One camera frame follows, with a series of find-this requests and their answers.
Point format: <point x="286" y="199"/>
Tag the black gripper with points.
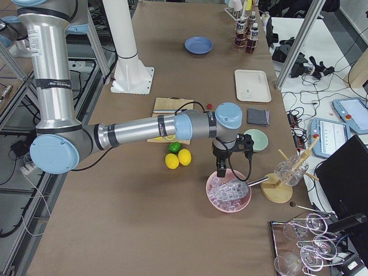
<point x="220" y="154"/>

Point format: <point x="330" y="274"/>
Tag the blue plate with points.
<point x="198" y="45"/>

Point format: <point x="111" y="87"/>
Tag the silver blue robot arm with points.
<point x="62" y="141"/>

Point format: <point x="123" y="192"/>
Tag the metal ice scoop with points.
<point x="239" y="189"/>

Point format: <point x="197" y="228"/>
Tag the yellow lemon far side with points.
<point x="184" y="157"/>

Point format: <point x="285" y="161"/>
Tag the pink bowl of ice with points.
<point x="217" y="191"/>

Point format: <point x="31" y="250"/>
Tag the mint green bowl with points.
<point x="260" y="139"/>

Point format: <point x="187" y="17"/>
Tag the green lime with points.
<point x="174" y="147"/>

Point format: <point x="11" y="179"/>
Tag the yellow lemon near lime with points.
<point x="171" y="161"/>

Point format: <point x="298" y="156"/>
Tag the wooden cup stand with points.
<point x="275" y="190"/>

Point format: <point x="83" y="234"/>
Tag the grey folded cloth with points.
<point x="259" y="117"/>

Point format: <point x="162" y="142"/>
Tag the clear glass mug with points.
<point x="291" y="171"/>

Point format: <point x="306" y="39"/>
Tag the wooden cutting board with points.
<point x="167" y="106"/>

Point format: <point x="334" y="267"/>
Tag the cream rectangular tray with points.
<point x="252" y="86"/>

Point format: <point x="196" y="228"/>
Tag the blue teach pendant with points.
<point x="332" y="135"/>
<point x="353" y="112"/>

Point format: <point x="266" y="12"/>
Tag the black laptop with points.
<point x="343" y="178"/>

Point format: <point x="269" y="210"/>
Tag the dark drink bottle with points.
<point x="240" y="33"/>
<point x="252" y="38"/>
<point x="251" y="20"/>

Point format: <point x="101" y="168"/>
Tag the wire glass rack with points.
<point x="307" y="245"/>

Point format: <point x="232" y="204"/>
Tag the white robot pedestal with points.
<point x="131" y="75"/>

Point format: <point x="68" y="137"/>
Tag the copper wire bottle rack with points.
<point x="246" y="35"/>

